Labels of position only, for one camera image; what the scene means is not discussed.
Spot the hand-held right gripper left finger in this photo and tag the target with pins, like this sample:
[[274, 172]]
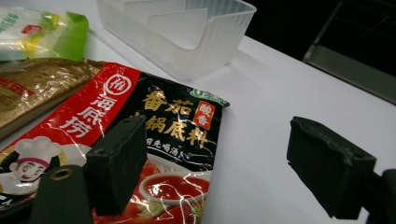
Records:
[[116, 165]]

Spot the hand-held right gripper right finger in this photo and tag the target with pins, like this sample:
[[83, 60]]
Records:
[[330, 168]]

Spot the red and black soup base packet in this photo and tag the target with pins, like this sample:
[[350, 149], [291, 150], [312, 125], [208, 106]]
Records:
[[174, 124]]

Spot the translucent plastic container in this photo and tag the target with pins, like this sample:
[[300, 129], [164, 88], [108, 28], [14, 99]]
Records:
[[202, 53]]

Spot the metal stand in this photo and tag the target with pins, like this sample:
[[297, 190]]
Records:
[[348, 68]]

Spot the gold foil packet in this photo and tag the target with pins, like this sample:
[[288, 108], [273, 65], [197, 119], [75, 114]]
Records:
[[37, 90]]

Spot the green and white packet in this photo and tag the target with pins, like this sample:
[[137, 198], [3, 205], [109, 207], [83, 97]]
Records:
[[56, 37]]

